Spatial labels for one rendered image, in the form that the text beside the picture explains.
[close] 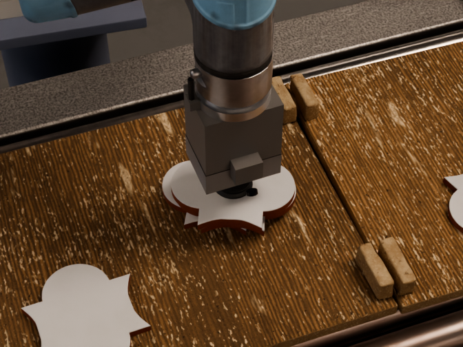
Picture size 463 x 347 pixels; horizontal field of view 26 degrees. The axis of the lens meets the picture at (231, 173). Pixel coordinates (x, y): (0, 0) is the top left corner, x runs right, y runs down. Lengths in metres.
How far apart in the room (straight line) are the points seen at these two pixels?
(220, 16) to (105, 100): 0.43
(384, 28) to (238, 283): 0.47
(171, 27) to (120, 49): 0.16
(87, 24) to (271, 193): 0.48
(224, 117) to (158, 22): 1.83
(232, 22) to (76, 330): 0.36
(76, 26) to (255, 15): 0.61
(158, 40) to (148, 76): 1.42
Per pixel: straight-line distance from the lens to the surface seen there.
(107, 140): 1.21
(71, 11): 0.96
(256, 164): 1.01
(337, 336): 1.07
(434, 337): 1.07
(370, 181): 1.16
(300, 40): 1.36
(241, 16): 0.88
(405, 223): 1.13
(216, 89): 0.94
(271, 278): 1.07
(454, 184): 1.17
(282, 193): 1.09
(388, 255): 1.07
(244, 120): 0.97
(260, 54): 0.92
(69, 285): 1.07
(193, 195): 1.09
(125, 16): 1.47
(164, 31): 2.76
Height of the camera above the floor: 1.82
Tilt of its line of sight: 50 degrees down
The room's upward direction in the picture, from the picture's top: straight up
